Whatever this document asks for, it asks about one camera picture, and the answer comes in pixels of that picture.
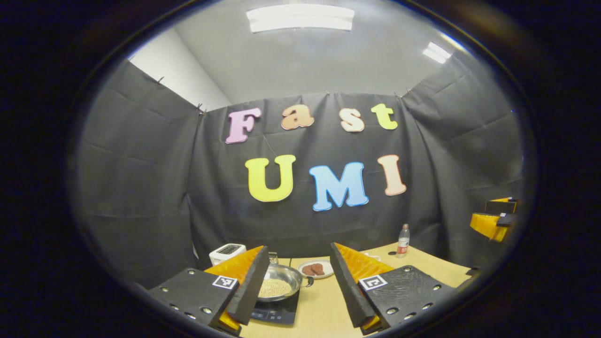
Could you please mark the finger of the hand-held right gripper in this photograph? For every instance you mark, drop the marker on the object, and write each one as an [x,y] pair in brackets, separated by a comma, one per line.
[486,225]
[500,207]

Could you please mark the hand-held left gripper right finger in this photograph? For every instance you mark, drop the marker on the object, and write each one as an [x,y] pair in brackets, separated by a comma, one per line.
[345,291]

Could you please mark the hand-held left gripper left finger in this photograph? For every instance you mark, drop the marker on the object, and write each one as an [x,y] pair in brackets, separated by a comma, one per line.
[251,291]

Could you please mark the black induction cooktop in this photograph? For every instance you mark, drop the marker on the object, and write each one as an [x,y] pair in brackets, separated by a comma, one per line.
[277,312]

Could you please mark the pile of soybeans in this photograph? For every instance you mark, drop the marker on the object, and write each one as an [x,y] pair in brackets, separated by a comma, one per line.
[274,288]

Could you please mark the round white plate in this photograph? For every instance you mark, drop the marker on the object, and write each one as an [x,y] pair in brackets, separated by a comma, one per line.
[328,270]

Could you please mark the brown meat patty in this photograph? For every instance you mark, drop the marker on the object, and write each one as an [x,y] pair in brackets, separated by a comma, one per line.
[308,270]
[319,268]

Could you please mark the white divided dish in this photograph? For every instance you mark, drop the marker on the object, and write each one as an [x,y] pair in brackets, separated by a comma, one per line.
[373,257]

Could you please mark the white toaster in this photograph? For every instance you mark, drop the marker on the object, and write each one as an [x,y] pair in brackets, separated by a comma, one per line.
[220,257]

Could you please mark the clear water bottle red label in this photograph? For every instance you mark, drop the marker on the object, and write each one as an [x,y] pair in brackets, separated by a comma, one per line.
[403,244]

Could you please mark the black backdrop cloth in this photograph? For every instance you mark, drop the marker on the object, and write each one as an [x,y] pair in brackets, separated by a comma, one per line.
[141,188]

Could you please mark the small ceiling light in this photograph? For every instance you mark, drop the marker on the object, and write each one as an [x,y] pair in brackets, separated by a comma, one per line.
[436,52]

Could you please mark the large ceiling light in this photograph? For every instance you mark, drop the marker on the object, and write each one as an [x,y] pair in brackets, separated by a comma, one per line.
[300,18]

